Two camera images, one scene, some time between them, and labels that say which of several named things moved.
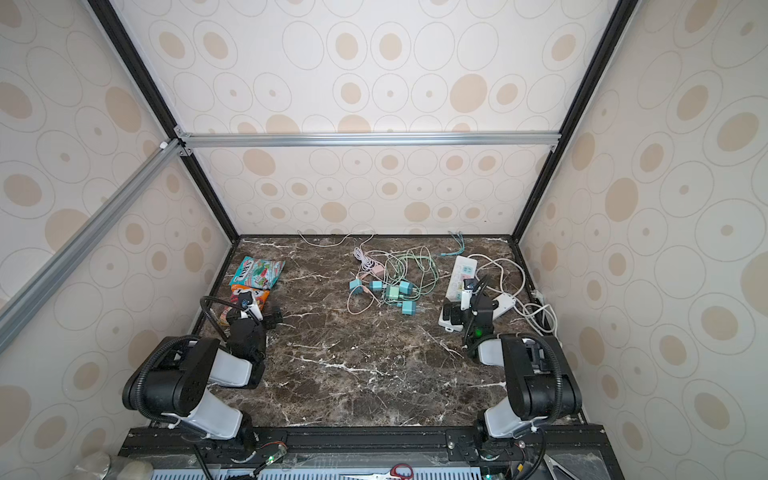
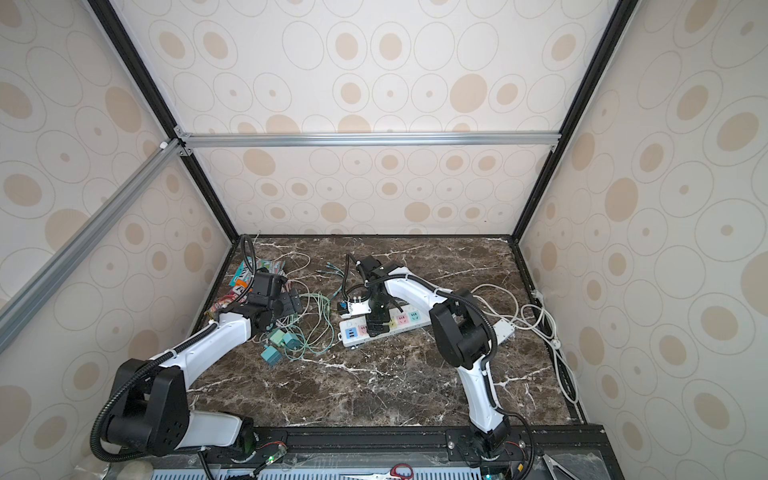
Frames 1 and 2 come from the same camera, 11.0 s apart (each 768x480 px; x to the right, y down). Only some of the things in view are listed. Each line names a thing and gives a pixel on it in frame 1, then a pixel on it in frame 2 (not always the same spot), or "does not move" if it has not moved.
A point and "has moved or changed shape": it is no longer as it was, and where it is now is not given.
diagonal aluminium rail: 23,304 does not move
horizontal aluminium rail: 184,139 does not move
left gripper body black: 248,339 -> 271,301
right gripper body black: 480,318 -> 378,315
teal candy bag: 258,272 does not move
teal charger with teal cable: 409,308 -> 271,355
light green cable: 420,295 -> 322,332
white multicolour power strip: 464,268 -> 355,332
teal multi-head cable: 459,237 -> 336,271
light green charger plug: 392,292 has moved or changed shape
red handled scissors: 391,474 does not move
